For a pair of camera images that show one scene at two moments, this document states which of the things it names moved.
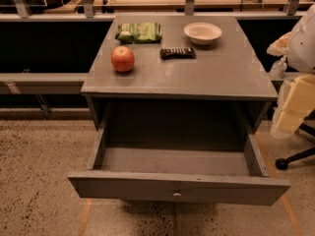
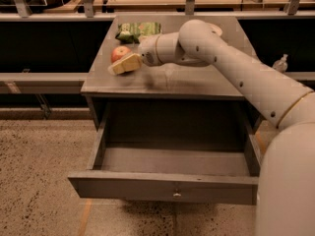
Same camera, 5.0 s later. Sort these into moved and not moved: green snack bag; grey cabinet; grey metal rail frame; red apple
Moved: red apple
Not moved: grey metal rail frame; grey cabinet; green snack bag
